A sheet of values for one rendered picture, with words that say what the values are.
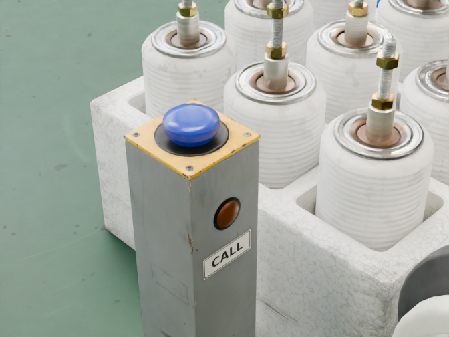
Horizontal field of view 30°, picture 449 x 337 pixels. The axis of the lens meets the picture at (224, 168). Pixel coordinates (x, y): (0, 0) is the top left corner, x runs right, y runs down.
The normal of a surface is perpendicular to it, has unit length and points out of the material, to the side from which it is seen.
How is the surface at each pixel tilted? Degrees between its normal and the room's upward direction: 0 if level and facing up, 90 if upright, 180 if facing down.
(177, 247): 90
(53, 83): 0
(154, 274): 90
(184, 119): 0
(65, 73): 0
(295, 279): 90
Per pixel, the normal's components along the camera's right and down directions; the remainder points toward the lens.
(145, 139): 0.00, -0.80
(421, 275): -0.94, -0.25
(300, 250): -0.71, 0.43
